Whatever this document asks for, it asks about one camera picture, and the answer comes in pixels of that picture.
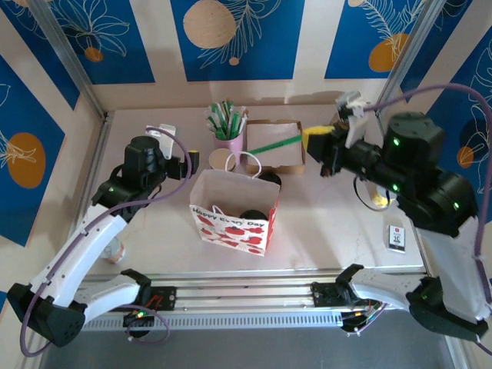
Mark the black plastic cup lid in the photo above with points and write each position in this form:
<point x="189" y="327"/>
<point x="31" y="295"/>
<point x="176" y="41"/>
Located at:
<point x="251" y="214"/>

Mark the white red printed paper bag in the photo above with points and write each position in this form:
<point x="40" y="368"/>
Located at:
<point x="230" y="234"/>

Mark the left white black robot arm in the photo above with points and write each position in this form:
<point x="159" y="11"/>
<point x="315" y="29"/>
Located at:
<point x="77" y="250"/>

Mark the black white card pack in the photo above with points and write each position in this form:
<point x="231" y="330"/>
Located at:
<point x="397" y="238"/>

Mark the green striped paper cup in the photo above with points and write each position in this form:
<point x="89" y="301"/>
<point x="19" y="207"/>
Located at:
<point x="219" y="159"/>

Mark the pink straw holder cup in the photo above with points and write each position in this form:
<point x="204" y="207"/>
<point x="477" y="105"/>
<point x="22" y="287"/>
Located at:
<point x="230" y="144"/>

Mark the dark green wrapped straw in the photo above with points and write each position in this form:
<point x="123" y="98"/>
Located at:
<point x="222" y="130"/>

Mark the white wrapped straw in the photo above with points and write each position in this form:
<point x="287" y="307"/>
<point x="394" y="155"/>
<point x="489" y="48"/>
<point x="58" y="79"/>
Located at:
<point x="211" y="122"/>

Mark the yellow drink can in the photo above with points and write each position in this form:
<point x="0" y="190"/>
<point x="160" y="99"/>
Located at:
<point x="381" y="200"/>

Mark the white paper napkin stack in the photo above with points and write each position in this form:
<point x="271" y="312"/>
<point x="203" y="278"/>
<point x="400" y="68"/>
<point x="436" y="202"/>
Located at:
<point x="276" y="130"/>

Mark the brown cardboard napkin box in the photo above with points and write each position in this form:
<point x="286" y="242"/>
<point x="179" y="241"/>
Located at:
<point x="276" y="169"/>

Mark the light green wrapped straw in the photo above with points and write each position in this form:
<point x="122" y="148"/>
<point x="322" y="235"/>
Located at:
<point x="240" y="123"/>

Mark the small pink paper cup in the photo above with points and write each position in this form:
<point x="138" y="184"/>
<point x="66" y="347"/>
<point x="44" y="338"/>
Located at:
<point x="113" y="253"/>

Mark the left black controller module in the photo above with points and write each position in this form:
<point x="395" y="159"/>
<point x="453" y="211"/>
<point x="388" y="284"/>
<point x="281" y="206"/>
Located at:
<point x="138" y="319"/>

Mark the black controller module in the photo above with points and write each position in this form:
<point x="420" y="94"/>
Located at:
<point x="357" y="323"/>
<point x="138" y="319"/>

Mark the right black controller module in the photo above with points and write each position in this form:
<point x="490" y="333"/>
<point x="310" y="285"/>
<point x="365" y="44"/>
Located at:
<point x="357" y="323"/>

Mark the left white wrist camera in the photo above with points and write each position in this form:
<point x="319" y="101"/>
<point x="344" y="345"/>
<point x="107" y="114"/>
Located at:
<point x="167" y="132"/>

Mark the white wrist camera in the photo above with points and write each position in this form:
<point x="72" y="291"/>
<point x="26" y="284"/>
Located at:
<point x="355" y="127"/>
<point x="167" y="132"/>

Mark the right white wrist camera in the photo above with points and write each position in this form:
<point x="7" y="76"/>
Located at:
<point x="355" y="127"/>

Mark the aluminium corner post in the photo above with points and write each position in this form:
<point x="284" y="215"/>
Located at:
<point x="69" y="57"/>
<point x="407" y="50"/>

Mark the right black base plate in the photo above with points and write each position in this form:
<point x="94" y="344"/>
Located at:
<point x="323" y="296"/>

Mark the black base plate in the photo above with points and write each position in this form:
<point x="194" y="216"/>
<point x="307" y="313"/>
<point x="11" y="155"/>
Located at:
<point x="169" y="298"/>
<point x="323" y="296"/>

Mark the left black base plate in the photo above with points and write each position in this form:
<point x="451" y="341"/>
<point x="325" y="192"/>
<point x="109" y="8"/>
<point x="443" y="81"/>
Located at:
<point x="169" y="298"/>

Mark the aluminium front rail frame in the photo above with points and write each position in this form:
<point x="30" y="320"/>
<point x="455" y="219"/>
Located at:
<point x="250" y="292"/>

